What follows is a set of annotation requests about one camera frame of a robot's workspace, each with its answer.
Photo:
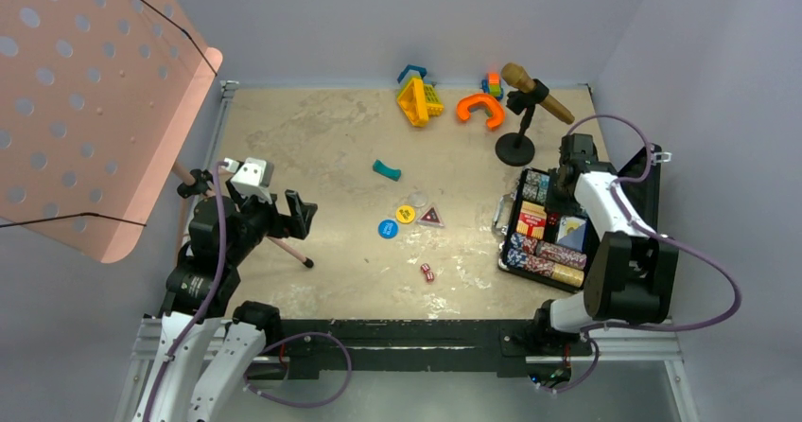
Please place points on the red white poker chip stack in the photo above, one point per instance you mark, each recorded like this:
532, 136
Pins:
548, 254

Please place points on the yellow round dealer button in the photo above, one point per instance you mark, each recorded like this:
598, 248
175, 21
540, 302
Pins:
405, 214

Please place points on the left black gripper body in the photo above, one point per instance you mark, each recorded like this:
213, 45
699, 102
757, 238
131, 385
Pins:
258, 219

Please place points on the red Texas Hold'em card box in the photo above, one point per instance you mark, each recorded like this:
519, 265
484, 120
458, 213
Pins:
532, 220

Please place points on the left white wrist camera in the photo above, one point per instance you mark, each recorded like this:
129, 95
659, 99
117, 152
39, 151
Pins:
249, 178

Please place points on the pink perforated music stand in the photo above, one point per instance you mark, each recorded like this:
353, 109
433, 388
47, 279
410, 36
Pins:
97, 99

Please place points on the triangular red black button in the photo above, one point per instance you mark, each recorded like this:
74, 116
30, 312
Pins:
431, 217

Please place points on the grey poker chip stack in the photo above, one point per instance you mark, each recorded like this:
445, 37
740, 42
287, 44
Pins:
531, 186

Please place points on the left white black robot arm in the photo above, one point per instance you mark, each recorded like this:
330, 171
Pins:
224, 229

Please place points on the gold toy microphone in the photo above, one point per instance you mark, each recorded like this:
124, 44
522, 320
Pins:
535, 91

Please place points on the teal curved block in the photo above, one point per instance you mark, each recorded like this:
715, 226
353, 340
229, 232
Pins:
382, 169

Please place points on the gold poker chip stack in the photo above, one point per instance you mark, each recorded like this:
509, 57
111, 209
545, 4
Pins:
567, 275

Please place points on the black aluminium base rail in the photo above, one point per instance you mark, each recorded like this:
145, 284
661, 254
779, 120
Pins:
508, 348

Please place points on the blue ace card box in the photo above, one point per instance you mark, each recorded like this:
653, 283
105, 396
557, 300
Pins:
571, 233

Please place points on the blue round dealer button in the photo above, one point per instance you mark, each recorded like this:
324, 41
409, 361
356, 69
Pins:
388, 229

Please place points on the black poker set case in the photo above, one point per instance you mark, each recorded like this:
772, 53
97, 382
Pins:
611, 201

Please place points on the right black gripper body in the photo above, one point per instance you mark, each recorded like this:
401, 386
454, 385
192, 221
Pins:
559, 199

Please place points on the chrome case handle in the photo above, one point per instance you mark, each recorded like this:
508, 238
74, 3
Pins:
502, 216

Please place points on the clear round disc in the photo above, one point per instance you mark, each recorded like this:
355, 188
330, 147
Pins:
418, 199

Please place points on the yellow toy basket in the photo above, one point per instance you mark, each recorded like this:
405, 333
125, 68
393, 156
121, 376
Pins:
419, 102

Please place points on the blue toy house piece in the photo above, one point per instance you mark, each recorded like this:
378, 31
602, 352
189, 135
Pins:
411, 71

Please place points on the colourful toy car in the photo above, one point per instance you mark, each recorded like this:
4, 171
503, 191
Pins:
491, 86

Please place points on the light blue poker chip stack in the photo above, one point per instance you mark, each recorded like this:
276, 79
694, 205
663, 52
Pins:
543, 189

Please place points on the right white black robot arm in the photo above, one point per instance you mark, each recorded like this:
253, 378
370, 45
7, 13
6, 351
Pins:
629, 274

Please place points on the orange horseshoe toy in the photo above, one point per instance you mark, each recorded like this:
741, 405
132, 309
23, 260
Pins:
495, 114

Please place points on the blue white poker chip stack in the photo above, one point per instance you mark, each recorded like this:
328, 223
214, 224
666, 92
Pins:
521, 249

